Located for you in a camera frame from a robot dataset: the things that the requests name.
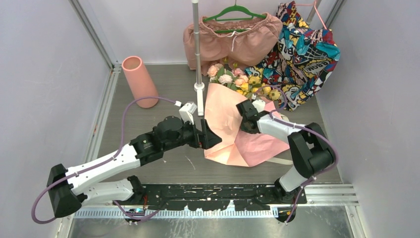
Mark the metal stand pole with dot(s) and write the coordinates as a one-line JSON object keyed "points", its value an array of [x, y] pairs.
{"points": [[199, 85]]}

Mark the aluminium rail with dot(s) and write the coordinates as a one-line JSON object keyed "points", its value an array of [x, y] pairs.
{"points": [[230, 212]]}

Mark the pink cylindrical vase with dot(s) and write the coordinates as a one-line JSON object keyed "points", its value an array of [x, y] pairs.
{"points": [[140, 82]]}

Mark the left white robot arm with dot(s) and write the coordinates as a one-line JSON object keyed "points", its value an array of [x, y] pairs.
{"points": [[72, 188]]}

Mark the artificial flower bouquet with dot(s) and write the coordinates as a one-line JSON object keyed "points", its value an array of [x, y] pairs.
{"points": [[238, 81]]}

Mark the pink clothes hanger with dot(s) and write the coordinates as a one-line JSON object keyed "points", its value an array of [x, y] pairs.
{"points": [[309, 5]]}

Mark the colourful comic print garment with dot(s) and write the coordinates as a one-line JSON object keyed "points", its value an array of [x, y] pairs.
{"points": [[299, 63]]}

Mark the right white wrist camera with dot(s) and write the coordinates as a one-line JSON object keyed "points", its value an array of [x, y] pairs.
{"points": [[259, 105]]}

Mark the cream ribbon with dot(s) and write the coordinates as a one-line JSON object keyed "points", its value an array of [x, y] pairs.
{"points": [[277, 160]]}

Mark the pink wrapping paper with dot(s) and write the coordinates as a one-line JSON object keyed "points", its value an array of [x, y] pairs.
{"points": [[237, 148]]}

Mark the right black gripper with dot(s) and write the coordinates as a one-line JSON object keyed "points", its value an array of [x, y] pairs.
{"points": [[244, 129]]}

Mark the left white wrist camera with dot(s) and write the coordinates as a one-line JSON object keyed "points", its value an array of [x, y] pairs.
{"points": [[186, 112]]}

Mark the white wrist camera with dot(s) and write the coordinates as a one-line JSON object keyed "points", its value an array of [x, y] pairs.
{"points": [[259, 105], [186, 112]]}

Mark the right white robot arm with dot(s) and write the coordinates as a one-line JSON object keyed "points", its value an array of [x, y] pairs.
{"points": [[312, 153]]}

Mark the grey metal rack pole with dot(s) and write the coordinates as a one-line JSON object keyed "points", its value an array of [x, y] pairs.
{"points": [[314, 12]]}

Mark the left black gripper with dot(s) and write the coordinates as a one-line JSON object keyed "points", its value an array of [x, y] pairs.
{"points": [[206, 139]]}

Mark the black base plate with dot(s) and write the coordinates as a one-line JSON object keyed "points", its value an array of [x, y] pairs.
{"points": [[212, 197]]}

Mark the pink shorts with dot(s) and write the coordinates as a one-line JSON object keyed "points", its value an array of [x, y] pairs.
{"points": [[237, 43]]}

